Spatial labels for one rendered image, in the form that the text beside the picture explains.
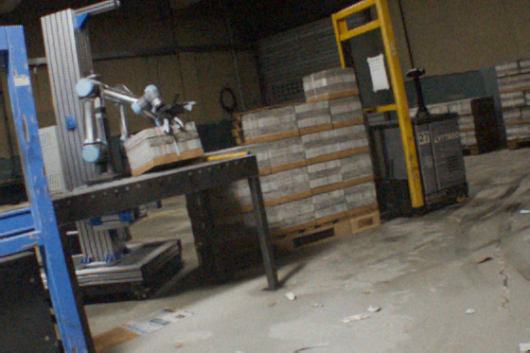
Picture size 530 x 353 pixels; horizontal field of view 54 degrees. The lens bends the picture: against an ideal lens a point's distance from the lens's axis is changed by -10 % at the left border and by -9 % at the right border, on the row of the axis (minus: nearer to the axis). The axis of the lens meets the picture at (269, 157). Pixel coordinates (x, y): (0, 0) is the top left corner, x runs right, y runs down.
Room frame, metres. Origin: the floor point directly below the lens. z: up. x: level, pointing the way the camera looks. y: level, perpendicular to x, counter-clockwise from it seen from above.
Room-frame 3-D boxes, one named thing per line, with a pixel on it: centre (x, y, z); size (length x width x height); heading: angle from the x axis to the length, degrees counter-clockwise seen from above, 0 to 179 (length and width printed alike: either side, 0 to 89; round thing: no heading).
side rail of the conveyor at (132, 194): (2.82, 0.57, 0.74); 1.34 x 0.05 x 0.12; 134
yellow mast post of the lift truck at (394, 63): (4.48, -1.12, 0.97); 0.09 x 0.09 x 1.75; 24
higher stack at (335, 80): (4.61, -0.59, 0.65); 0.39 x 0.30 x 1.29; 24
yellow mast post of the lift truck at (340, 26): (5.08, -0.85, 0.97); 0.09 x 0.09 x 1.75; 24
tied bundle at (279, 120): (4.37, -0.04, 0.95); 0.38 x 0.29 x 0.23; 24
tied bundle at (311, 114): (4.49, -0.31, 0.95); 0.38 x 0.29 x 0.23; 23
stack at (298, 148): (4.31, 0.08, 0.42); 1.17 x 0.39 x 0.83; 114
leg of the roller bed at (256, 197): (3.26, 0.11, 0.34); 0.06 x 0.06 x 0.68; 44
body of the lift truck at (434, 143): (4.93, -1.32, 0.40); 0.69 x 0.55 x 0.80; 24
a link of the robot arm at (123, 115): (4.25, 1.04, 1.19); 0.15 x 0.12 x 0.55; 16
